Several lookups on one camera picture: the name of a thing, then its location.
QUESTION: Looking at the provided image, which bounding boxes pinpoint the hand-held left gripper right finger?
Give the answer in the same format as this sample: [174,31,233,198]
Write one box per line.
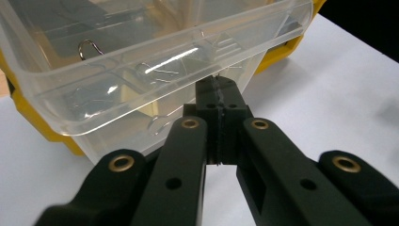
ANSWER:
[219,78,252,166]

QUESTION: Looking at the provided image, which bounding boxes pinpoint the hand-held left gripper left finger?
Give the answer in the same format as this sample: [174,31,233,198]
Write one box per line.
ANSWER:
[183,76,221,166]

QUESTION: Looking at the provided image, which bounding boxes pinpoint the pile of small cream parts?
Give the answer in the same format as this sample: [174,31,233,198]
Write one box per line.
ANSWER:
[120,84,172,136]

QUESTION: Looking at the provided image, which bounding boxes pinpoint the clear plastic drawer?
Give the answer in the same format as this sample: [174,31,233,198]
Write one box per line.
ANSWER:
[0,0,314,166]

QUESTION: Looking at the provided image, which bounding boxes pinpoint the cream binder clip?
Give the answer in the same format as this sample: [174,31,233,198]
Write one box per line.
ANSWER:
[76,39,106,62]

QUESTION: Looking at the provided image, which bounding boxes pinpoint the yellow black organizer case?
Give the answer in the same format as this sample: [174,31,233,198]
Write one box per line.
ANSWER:
[0,0,327,158]

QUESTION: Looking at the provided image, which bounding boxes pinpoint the white table sheet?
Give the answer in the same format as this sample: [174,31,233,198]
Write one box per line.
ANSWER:
[0,13,399,226]

